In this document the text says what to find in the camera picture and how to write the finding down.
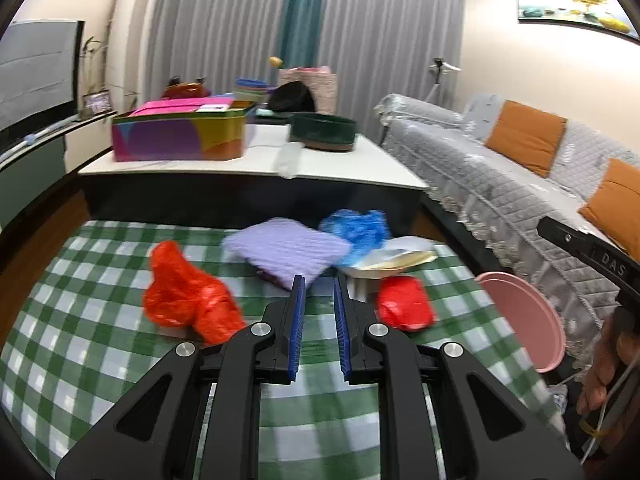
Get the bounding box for clear plastic bag on table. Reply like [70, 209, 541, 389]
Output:
[273, 142, 305, 180]

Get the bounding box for grey quilted sofa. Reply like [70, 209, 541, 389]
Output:
[374, 93, 639, 370]

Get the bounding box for orange plastic bag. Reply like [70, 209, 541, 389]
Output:
[142, 240, 246, 346]

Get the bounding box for white standing air conditioner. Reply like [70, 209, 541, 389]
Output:
[104, 0, 156, 113]

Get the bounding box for dark green round tin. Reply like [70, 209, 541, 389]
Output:
[288, 113, 358, 152]

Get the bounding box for pink woven basket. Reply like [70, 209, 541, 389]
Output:
[278, 66, 337, 115]

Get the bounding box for grey curtains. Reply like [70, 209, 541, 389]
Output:
[142, 0, 464, 139]

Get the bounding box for pink plastic trash bin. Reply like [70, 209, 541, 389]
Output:
[475, 271, 566, 373]

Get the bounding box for orange cushion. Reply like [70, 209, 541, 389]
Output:
[578, 158, 640, 261]
[485, 100, 567, 178]

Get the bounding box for orange cushion far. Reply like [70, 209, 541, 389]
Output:
[485, 100, 567, 178]

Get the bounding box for teal curtain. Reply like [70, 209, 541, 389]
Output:
[278, 0, 323, 68]

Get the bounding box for colourful gift box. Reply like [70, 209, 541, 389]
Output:
[112, 96, 255, 162]

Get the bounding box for orange cushion near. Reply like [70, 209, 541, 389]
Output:
[578, 158, 640, 261]

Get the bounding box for wall painting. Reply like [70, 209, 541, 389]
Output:
[518, 0, 639, 40]

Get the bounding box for green checkered tablecloth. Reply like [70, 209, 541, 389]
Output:
[1, 221, 565, 479]

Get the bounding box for potted bamboo plant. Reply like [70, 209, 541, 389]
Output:
[79, 36, 139, 113]

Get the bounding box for white coffee table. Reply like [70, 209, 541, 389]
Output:
[79, 125, 426, 234]

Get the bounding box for red plastic bag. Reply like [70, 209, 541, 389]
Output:
[376, 275, 436, 332]

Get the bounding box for blue plastic bag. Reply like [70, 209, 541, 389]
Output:
[319, 209, 390, 266]

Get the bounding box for red teapot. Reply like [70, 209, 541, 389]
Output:
[162, 76, 210, 100]

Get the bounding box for purple knitted cloth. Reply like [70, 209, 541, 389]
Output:
[222, 218, 352, 289]

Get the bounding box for photo frame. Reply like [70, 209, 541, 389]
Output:
[80, 89, 113, 118]

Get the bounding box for white paper plate wrapper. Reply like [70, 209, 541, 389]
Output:
[340, 236, 438, 280]

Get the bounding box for tv cabinet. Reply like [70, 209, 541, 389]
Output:
[1, 112, 116, 230]

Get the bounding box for person right hand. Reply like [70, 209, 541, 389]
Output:
[576, 316, 639, 453]

